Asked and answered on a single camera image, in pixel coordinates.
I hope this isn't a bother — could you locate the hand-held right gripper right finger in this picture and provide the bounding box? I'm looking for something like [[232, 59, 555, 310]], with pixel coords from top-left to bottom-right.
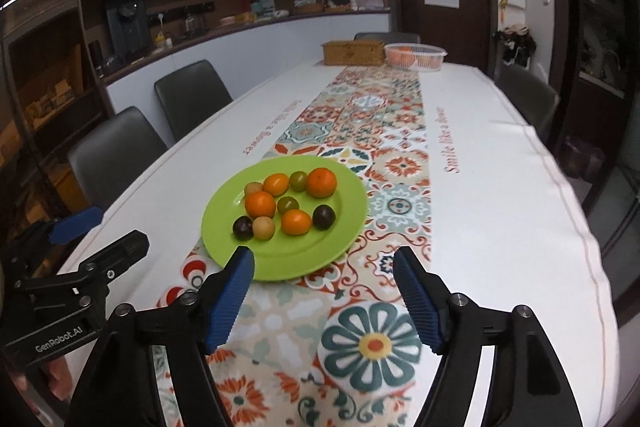
[[392, 248, 583, 427]]

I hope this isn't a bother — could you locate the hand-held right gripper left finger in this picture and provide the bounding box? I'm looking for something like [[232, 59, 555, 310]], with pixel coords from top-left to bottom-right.
[[70, 246, 256, 427]]

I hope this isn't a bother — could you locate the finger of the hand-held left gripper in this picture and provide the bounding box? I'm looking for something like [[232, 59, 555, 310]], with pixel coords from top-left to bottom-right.
[[0, 207, 104, 264], [14, 230, 151, 308]]

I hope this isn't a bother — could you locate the dark purple plum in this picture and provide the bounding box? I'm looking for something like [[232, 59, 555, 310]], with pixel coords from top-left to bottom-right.
[[232, 216, 255, 241], [312, 204, 336, 230]]

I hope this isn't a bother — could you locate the green plate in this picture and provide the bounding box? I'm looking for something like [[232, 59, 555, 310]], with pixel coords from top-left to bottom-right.
[[201, 157, 369, 283]]

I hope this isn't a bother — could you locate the large orange mandarin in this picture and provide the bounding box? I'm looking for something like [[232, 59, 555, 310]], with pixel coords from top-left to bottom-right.
[[306, 168, 338, 198]]

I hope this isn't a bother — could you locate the person's left hand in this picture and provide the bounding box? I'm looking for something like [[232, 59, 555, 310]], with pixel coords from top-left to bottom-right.
[[11, 353, 74, 404]]

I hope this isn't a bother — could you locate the grey dining chair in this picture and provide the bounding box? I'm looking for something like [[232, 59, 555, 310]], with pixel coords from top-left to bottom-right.
[[495, 64, 560, 138], [353, 32, 421, 45], [154, 60, 233, 142], [67, 106, 168, 212]]

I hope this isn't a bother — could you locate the white patterned tablecloth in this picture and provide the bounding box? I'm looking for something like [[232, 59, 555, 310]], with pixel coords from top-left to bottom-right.
[[57, 57, 613, 427]]

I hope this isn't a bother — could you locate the small orange mandarin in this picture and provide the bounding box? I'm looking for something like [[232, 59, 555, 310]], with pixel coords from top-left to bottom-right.
[[263, 173, 291, 197]]

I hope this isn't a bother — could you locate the grey trash bin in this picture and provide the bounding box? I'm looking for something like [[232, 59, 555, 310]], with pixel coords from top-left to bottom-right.
[[565, 137, 606, 180]]

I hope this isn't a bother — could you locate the clear plastic container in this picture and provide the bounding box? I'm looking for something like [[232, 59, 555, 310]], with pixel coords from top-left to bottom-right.
[[384, 43, 447, 72]]

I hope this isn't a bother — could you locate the woven wooden box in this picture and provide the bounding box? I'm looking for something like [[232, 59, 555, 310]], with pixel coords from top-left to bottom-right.
[[321, 40, 386, 66]]

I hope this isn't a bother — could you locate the white sideboard counter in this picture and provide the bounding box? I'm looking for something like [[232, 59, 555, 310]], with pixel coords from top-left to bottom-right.
[[100, 9, 391, 118]]

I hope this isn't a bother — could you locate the black and beige bag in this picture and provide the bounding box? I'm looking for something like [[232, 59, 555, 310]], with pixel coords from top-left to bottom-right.
[[495, 24, 537, 64]]

